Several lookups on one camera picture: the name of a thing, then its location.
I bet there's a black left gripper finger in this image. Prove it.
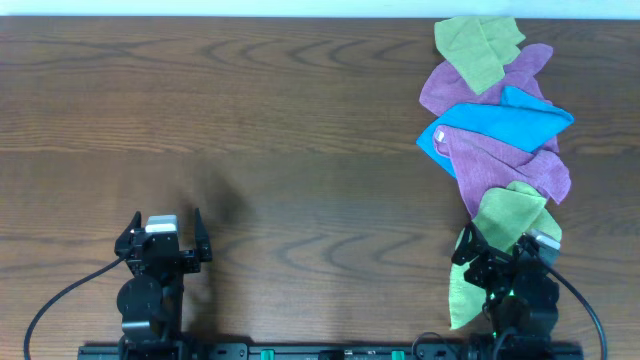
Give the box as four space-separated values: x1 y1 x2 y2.
114 211 141 258
194 208 212 262

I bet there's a light green cloth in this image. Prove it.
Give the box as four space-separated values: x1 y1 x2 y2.
449 181 562 330

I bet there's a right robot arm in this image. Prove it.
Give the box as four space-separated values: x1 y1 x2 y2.
452 223 559 359

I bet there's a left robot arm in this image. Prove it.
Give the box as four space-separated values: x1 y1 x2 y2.
114 210 213 360

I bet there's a lower purple cloth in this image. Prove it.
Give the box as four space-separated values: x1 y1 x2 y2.
433 125 571 216

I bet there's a purple cloth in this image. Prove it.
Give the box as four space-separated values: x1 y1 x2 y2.
433 125 571 216
419 43 554 116

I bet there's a blue cloth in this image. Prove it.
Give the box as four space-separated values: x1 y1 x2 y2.
416 86 574 178

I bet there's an upper purple cloth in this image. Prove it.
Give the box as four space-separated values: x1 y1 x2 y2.
419 43 554 116

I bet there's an olive green cloth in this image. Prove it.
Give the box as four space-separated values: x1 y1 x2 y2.
434 16 526 95

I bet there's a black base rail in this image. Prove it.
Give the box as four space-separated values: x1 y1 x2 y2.
77 342 584 360

